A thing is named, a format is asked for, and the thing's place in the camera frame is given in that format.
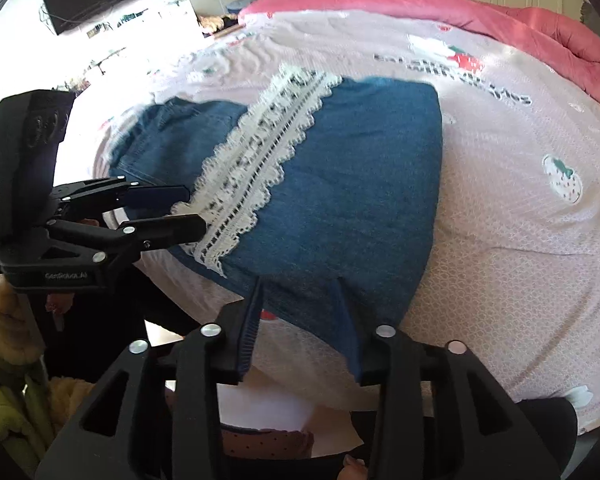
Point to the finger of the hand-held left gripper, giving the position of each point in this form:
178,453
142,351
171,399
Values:
175,230
155,195

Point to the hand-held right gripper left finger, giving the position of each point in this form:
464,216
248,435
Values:
250,332

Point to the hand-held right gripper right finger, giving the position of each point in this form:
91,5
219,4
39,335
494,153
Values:
354,357

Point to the blue denim pants lace trim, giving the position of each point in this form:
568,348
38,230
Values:
360,175

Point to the person's right hand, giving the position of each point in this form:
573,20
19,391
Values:
352,470

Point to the person's left hand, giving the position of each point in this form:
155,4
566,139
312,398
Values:
60,302

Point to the white dresser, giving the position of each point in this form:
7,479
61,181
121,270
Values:
155,25

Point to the brown cloth pile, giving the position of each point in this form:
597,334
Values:
217,24

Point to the pink printed bed sheet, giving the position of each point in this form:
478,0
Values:
520,240

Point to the blue cloth pile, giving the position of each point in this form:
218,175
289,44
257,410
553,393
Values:
239,6

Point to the yellow green fluffy clothing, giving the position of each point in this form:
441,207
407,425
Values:
15,420

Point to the pink quilt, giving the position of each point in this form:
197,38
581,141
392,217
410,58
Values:
480,15

